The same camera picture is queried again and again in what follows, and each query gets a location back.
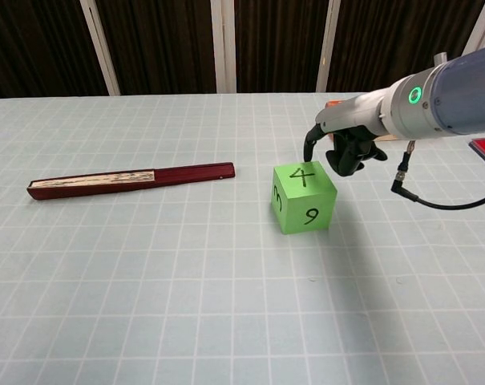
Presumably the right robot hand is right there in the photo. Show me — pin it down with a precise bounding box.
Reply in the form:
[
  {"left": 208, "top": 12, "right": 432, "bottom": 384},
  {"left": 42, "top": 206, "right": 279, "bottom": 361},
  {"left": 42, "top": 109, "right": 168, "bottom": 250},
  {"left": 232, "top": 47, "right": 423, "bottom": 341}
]
[{"left": 303, "top": 88, "right": 390, "bottom": 177}]

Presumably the green numbered cube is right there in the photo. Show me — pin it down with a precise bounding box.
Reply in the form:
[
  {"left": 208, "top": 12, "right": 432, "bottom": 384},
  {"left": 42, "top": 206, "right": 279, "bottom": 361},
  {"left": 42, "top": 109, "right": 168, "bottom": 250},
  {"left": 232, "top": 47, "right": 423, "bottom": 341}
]
[{"left": 270, "top": 160, "right": 338, "bottom": 236}]

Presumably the folded dark red hand fan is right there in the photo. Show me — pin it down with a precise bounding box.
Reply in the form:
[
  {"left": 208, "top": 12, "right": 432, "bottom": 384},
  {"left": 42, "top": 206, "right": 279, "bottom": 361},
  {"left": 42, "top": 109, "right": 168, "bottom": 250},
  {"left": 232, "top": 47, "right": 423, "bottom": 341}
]
[{"left": 27, "top": 161, "right": 236, "bottom": 201}]

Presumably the light grey gridded table mat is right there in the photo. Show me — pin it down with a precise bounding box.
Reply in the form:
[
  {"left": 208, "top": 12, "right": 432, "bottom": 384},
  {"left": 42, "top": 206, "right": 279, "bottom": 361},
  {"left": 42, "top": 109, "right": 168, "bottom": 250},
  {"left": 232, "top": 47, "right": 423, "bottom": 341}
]
[{"left": 0, "top": 92, "right": 485, "bottom": 385}]

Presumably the orange snack box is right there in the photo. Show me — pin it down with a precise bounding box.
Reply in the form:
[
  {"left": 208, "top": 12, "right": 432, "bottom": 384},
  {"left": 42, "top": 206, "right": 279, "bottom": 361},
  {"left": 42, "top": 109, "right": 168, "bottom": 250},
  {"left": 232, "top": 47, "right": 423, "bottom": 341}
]
[{"left": 325, "top": 99, "right": 399, "bottom": 144}]

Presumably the white partition frame post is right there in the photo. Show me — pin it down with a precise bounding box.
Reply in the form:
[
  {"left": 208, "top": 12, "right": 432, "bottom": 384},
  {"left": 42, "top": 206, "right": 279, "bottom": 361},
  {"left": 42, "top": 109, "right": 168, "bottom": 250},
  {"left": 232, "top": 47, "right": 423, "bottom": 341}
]
[
  {"left": 79, "top": 0, "right": 121, "bottom": 97},
  {"left": 315, "top": 0, "right": 342, "bottom": 94},
  {"left": 209, "top": 0, "right": 237, "bottom": 95},
  {"left": 459, "top": 0, "right": 485, "bottom": 57}
]

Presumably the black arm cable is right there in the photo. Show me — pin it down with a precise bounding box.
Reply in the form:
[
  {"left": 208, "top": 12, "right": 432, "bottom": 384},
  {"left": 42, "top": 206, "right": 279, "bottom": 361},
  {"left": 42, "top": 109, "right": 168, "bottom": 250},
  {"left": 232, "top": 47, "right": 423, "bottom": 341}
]
[{"left": 390, "top": 140, "right": 485, "bottom": 211}]

